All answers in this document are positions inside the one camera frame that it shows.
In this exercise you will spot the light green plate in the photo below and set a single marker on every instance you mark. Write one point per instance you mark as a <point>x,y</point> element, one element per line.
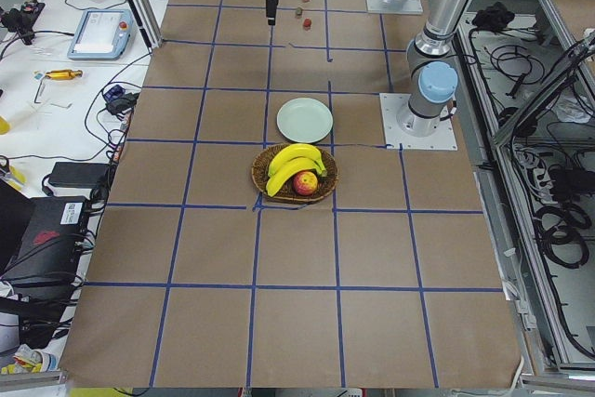
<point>304,120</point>

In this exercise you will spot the yellow banana bunch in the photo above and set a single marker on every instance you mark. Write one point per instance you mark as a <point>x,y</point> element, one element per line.
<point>289,161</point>

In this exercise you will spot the teach pendant near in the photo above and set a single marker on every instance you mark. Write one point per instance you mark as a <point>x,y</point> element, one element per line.
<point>102,34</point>

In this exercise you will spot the red apple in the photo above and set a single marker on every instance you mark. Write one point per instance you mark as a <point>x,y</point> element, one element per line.
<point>305,183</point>

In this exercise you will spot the woven wicker basket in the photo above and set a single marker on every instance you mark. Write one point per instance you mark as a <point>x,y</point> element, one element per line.
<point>259,173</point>

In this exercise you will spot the black cloth bundle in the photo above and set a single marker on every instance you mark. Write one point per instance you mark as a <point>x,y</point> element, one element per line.
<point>494,18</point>

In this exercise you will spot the golden metal cylinder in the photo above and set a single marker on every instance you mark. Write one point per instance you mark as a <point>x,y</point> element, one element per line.
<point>63,75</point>

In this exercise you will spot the black power adapter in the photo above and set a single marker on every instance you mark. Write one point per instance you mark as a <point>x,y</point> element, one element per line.
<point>77,175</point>

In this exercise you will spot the black computer box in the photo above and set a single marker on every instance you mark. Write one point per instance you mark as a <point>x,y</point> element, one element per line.
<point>49,250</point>

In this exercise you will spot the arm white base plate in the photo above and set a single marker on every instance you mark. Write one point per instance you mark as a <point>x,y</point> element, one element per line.
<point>403,130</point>
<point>395,7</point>

